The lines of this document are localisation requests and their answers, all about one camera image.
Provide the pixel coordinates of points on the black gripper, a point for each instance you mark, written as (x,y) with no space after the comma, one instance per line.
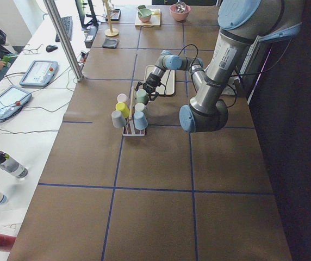
(152,79)

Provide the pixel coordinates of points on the green cup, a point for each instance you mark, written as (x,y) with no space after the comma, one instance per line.
(142,96)

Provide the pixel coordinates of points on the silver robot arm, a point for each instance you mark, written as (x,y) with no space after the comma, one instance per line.
(241,23)

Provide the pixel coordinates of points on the cream white cup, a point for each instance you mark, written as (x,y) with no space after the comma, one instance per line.
(140,107)

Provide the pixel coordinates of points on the cream rabbit serving tray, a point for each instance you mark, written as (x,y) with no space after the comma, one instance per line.
(167,86)

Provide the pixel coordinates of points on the pink cup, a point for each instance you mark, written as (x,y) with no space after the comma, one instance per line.
(123,98)

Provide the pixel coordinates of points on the yellow cup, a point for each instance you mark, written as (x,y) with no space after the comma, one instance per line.
(123,108)

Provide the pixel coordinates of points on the light blue cup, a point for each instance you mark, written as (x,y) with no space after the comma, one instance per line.
(140,120)

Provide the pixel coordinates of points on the grey cup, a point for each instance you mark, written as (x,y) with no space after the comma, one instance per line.
(118,119)

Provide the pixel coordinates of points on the folded grey cloth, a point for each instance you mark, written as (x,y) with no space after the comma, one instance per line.
(110,43)

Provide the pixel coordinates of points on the wooden mug tree stand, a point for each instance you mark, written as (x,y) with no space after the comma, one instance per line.
(110,32)

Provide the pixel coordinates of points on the green bowl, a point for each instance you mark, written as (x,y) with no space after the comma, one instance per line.
(144,15)

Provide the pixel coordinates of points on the wooden cutting board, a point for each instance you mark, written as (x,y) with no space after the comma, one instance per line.
(155,20)

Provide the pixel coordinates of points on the black box with label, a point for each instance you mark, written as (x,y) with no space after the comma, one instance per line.
(90,35)

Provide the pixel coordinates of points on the pink bowl with ice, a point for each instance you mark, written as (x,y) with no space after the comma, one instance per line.
(180,11)

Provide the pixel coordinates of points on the black keyboard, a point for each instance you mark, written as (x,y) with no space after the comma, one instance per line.
(68,25)

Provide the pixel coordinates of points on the black computer mouse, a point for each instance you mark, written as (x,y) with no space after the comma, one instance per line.
(51,48)

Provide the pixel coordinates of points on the far teach pendant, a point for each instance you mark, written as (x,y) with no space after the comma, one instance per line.
(39,74)

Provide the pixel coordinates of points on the teach pendant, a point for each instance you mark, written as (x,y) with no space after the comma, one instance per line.
(39,74)
(12,100)

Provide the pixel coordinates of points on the eyeglasses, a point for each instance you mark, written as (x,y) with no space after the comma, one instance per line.
(31,50)

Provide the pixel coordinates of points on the near teach pendant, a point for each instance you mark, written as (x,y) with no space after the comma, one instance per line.
(12,100)

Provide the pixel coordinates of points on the clear water bottle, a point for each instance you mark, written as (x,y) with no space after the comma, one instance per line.
(12,166)

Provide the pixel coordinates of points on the white wire cup rack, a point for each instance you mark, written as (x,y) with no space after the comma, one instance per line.
(129,129)

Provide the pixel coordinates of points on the aluminium frame post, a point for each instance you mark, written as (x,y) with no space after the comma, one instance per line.
(64,39)

